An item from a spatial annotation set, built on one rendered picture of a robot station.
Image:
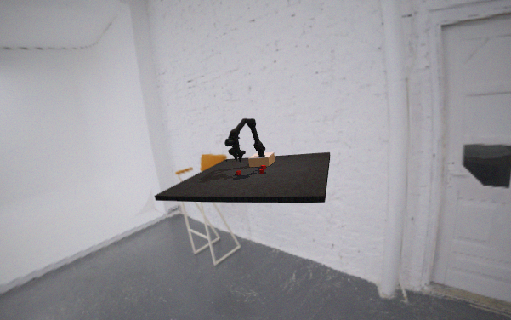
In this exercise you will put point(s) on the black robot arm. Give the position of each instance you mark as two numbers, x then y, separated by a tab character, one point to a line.
233	137

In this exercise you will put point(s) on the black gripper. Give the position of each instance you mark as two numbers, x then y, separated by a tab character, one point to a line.
239	153

